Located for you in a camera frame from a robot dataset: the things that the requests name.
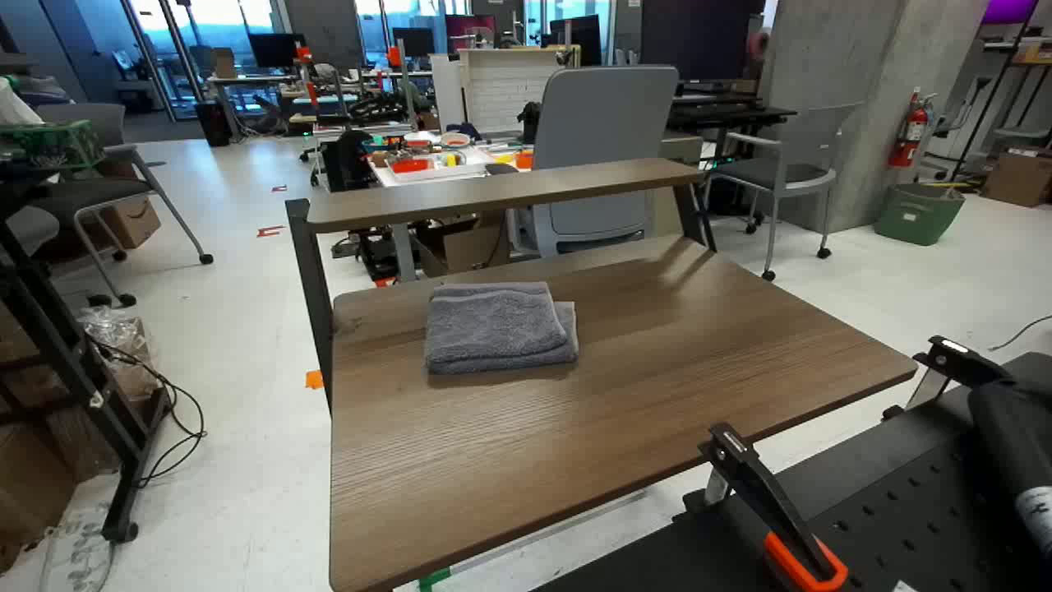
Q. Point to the open cardboard box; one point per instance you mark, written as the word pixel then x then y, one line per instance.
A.
pixel 465 248

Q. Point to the green plastic basket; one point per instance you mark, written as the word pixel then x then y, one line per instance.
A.
pixel 919 215

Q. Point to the small cardboard box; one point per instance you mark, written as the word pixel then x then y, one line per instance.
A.
pixel 132 221

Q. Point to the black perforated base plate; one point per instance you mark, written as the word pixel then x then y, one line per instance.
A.
pixel 899 515

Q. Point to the white board panel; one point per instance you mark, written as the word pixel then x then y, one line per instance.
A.
pixel 505 85

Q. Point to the crumpled clear plastic bag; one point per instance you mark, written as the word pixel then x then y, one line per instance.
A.
pixel 115 341

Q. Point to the grey towel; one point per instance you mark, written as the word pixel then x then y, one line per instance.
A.
pixel 495 329

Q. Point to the grey armchair on casters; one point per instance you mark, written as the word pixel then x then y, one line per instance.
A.
pixel 793 149

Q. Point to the wooden raised shelf board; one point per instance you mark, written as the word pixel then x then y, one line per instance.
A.
pixel 495 193

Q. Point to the black metal table frame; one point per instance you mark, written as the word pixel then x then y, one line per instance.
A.
pixel 313 297

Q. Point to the brown cardboard box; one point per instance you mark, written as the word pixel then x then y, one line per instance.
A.
pixel 1021 180

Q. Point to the large dark display screen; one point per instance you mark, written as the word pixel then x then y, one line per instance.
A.
pixel 701 38

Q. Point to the red fire extinguisher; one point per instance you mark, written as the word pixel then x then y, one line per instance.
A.
pixel 909 134

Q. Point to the orange floor tape piece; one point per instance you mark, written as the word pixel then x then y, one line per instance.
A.
pixel 313 380

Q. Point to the grey chair with metal legs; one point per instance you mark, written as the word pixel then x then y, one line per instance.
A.
pixel 94 193

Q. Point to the black metal equipment stand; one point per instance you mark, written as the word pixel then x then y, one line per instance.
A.
pixel 65 364

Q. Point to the black computer monitor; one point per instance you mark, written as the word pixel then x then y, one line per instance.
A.
pixel 275 50

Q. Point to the grey high-back office chair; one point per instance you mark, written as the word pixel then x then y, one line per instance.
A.
pixel 603 116

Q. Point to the red flat item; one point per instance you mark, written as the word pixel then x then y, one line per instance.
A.
pixel 410 166

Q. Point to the white cluttered work table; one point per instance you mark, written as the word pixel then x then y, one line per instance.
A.
pixel 462 162

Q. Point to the black backpack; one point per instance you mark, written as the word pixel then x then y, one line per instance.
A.
pixel 349 162

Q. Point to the black cylindrical tool with label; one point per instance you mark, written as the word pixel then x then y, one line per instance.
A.
pixel 1014 439

